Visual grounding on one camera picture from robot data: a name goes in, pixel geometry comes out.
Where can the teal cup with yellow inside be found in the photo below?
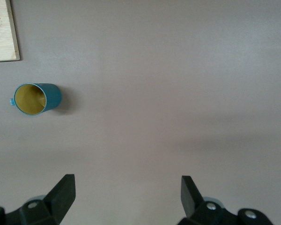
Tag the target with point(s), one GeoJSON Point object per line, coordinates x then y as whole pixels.
{"type": "Point", "coordinates": [52, 98]}

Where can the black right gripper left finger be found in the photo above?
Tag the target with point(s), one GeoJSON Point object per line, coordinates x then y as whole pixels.
{"type": "Point", "coordinates": [56, 204]}

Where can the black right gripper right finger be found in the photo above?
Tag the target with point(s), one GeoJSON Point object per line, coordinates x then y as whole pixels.
{"type": "Point", "coordinates": [192, 204]}

